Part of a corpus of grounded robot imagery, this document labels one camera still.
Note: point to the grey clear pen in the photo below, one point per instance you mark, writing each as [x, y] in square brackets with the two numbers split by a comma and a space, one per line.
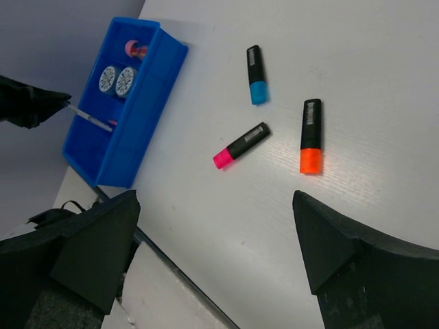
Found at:
[89, 118]

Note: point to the orange-capped black highlighter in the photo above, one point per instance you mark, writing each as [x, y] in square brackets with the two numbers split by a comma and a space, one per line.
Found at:
[311, 138]

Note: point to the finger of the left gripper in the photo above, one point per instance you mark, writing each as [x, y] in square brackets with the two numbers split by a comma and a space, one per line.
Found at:
[28, 106]

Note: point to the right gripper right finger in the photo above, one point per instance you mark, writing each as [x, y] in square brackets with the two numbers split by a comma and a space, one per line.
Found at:
[364, 278]

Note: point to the pink-capped black highlighter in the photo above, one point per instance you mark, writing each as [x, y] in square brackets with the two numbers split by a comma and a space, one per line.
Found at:
[241, 145]

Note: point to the blue plastic bin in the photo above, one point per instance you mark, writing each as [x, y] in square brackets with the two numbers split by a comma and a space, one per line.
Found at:
[113, 158]

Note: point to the blue-capped black highlighter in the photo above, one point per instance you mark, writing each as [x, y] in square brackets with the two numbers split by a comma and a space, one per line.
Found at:
[256, 76]

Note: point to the blue white round jar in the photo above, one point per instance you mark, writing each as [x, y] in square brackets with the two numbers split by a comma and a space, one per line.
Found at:
[107, 80]

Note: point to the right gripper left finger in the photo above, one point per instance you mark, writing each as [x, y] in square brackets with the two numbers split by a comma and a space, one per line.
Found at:
[66, 273]

